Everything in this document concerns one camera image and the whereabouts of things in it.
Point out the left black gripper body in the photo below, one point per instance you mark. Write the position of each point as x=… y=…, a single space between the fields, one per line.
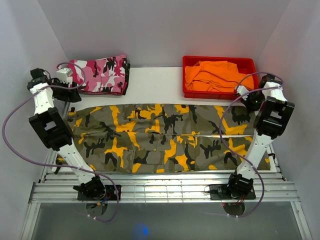
x=63 y=94

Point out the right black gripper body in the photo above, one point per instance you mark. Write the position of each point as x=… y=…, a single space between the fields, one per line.
x=254 y=100

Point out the yellow camouflage trousers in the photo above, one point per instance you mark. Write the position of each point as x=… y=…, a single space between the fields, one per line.
x=162 y=138

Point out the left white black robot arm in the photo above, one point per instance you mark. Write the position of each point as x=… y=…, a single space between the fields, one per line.
x=55 y=133

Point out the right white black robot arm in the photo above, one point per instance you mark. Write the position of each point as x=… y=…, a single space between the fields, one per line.
x=274 y=113

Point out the pink camouflage folded trousers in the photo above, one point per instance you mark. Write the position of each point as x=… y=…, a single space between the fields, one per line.
x=103 y=76

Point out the red plastic bin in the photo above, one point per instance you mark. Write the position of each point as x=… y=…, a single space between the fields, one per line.
x=245 y=65

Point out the orange cloth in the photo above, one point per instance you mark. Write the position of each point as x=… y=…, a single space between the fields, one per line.
x=215 y=76

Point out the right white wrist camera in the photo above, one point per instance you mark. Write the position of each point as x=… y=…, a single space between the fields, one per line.
x=240 y=90

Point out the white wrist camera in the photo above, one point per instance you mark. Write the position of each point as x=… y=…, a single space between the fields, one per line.
x=65 y=75
x=240 y=90

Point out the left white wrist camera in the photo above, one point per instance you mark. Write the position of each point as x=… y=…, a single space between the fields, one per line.
x=65 y=75

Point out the aluminium rail frame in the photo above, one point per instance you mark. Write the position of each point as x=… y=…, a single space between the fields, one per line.
x=163 y=188

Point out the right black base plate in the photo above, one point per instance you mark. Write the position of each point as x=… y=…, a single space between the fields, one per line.
x=222 y=192

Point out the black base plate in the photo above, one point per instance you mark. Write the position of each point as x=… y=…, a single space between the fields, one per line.
x=108 y=193
x=222 y=192

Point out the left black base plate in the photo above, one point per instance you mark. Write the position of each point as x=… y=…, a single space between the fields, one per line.
x=108 y=193

